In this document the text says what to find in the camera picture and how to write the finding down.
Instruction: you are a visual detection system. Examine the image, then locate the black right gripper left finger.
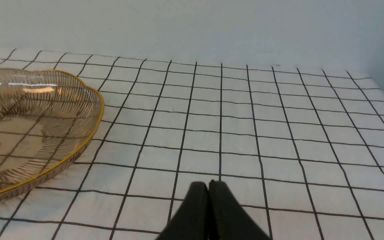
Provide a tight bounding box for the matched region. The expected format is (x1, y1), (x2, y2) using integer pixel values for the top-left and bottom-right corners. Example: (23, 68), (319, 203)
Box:
(157, 181), (209, 240)

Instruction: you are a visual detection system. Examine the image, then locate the white black-grid tablecloth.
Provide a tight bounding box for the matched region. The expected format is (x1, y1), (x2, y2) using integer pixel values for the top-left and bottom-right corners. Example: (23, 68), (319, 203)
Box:
(0, 49), (384, 240)

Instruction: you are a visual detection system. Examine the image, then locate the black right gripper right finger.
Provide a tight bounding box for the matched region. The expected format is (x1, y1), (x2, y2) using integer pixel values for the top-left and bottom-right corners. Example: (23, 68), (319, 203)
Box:
(208, 180), (271, 240)

